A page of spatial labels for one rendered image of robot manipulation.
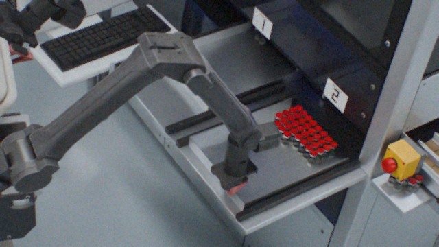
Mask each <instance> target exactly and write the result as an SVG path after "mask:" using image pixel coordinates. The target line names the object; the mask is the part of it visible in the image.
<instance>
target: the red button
mask: <svg viewBox="0 0 439 247"><path fill-rule="evenodd" d="M381 168H382V170H383V171H384V172H385V173H387V174H391V173H393V172H395V171H396V163H395V162H394V160H393V159H392V158H390V157H387V158H385V159H383V160H382V162H381Z"/></svg>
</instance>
